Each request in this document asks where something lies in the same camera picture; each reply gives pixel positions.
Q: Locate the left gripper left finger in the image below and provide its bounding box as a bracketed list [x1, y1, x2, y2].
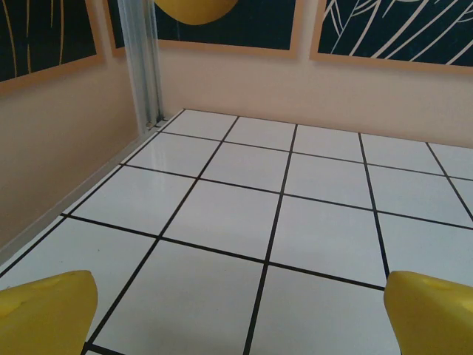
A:
[0, 269, 99, 355]

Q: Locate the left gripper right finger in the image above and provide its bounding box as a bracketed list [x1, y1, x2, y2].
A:
[383, 270, 473, 355]

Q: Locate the dark panel with gold lines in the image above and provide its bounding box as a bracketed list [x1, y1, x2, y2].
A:
[0, 0, 104, 98]

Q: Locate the aluminium frame post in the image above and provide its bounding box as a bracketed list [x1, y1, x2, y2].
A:
[118, 0, 171, 133]

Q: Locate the dark panel with yellow oval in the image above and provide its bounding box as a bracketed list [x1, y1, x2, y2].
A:
[106, 0, 299, 61]

